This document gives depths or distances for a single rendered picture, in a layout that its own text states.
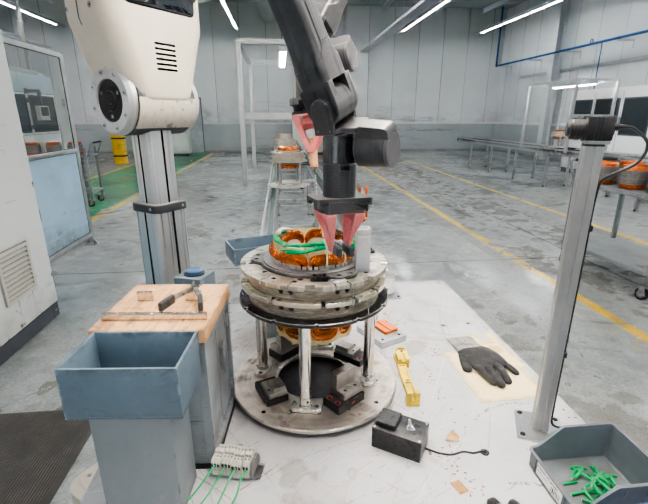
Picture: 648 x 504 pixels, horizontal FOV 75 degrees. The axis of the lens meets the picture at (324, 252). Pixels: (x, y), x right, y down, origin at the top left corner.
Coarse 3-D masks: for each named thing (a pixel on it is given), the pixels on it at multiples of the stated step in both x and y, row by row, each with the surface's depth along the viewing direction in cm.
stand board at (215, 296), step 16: (144, 288) 85; (160, 288) 85; (176, 288) 85; (208, 288) 85; (224, 288) 85; (128, 304) 78; (144, 304) 78; (176, 304) 78; (192, 304) 78; (208, 304) 78; (224, 304) 83; (128, 320) 72; (144, 320) 72; (160, 320) 72; (176, 320) 72; (192, 320) 72; (208, 320) 72; (208, 336) 70
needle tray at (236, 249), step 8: (232, 240) 119; (240, 240) 120; (248, 240) 121; (256, 240) 122; (264, 240) 123; (272, 240) 124; (232, 248) 111; (240, 248) 121; (248, 248) 111; (256, 248) 112; (232, 256) 112; (240, 256) 110; (272, 328) 122; (272, 336) 123
